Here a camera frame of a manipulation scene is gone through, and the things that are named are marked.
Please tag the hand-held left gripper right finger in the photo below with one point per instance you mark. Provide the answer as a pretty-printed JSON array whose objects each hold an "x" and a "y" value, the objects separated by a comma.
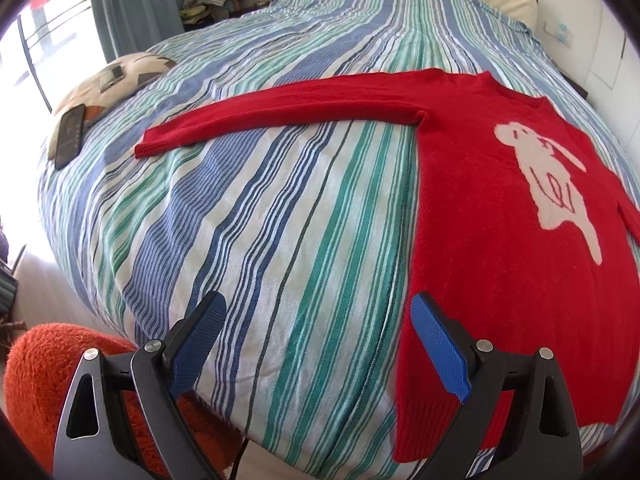
[{"x": 440, "y": 345}]

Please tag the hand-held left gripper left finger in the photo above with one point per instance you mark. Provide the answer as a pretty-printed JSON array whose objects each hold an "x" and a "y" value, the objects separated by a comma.
[{"x": 195, "y": 350}]

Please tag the red sweater with white rabbit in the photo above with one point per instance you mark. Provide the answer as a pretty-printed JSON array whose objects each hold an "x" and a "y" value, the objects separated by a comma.
[{"x": 475, "y": 260}]

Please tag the striped blue green bed cover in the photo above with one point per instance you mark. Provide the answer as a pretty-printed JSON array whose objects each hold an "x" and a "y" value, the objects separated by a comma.
[{"x": 300, "y": 235}]

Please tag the black smartphone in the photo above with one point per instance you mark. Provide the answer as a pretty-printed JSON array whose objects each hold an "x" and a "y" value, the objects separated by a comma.
[{"x": 70, "y": 135}]

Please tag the patterned beige cushion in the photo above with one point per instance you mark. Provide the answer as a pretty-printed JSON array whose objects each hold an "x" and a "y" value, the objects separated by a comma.
[{"x": 80, "y": 95}]

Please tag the blue curtain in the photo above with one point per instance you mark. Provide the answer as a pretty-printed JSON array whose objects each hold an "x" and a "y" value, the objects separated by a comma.
[{"x": 130, "y": 5}]

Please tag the white wall socket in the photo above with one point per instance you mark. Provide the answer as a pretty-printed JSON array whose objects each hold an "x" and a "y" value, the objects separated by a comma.
[{"x": 557, "y": 31}]

